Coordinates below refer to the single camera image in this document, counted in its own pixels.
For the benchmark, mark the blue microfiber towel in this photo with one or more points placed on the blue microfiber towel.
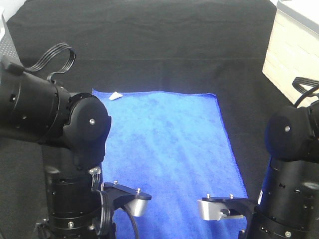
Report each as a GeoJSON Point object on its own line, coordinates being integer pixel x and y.
{"type": "Point", "coordinates": [175, 148]}

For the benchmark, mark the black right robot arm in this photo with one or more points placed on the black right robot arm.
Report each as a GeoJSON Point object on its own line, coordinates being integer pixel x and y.
{"type": "Point", "coordinates": [289, 198]}

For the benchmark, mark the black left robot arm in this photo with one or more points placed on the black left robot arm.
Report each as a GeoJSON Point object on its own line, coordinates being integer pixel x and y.
{"type": "Point", "coordinates": [72, 130]}

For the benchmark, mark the white slotted box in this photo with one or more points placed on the white slotted box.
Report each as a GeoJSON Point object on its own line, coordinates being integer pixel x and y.
{"type": "Point", "coordinates": [293, 48]}

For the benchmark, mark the grey perforated basket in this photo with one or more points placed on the grey perforated basket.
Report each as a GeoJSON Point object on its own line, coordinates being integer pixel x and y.
{"type": "Point", "coordinates": [7, 47]}

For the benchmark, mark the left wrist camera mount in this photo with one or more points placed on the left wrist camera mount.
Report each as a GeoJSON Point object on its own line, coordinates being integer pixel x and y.
{"type": "Point", "coordinates": [119, 196]}

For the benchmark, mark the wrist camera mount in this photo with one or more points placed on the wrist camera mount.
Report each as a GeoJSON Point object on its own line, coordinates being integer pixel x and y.
{"type": "Point", "coordinates": [222, 208]}
{"type": "Point", "coordinates": [119, 196]}

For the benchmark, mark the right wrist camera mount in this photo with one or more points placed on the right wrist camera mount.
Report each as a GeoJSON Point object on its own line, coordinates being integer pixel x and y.
{"type": "Point", "coordinates": [222, 208]}

